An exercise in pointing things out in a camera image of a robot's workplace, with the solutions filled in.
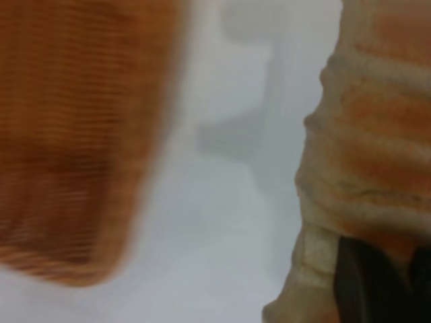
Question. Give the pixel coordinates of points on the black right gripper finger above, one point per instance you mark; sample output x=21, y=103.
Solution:
x=373, y=292

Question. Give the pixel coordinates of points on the striped orange cream bread roll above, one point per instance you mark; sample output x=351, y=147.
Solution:
x=377, y=134

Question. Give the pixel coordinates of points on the orange woven wicker basket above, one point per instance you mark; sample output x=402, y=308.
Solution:
x=74, y=134

